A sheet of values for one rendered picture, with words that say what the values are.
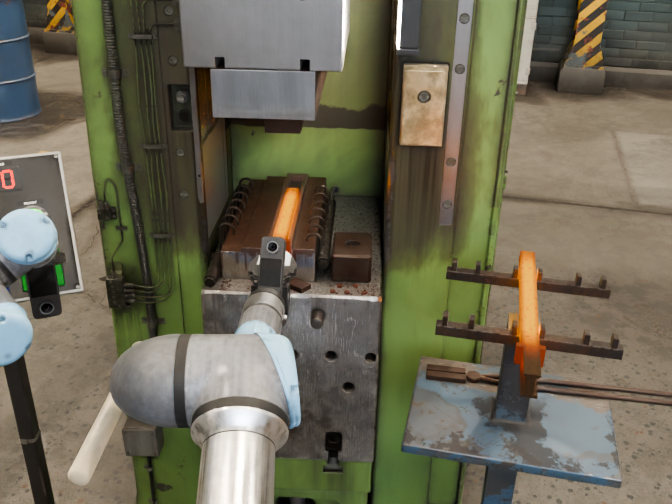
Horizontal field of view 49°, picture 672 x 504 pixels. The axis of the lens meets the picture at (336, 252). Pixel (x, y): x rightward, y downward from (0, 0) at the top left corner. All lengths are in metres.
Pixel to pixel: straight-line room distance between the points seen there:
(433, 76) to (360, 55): 0.39
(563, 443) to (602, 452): 0.07
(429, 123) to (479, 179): 0.18
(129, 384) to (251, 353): 0.15
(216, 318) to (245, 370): 0.71
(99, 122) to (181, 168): 0.20
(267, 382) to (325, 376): 0.76
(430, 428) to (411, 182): 0.53
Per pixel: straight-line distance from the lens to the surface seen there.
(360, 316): 1.55
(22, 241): 1.07
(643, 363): 3.19
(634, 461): 2.70
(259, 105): 1.45
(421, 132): 1.58
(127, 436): 2.05
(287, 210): 1.69
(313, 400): 1.69
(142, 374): 0.92
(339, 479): 1.84
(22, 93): 6.16
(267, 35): 1.42
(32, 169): 1.55
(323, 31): 1.41
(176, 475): 2.18
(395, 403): 1.94
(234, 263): 1.59
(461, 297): 1.78
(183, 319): 1.86
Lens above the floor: 1.69
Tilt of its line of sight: 27 degrees down
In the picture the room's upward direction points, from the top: 1 degrees clockwise
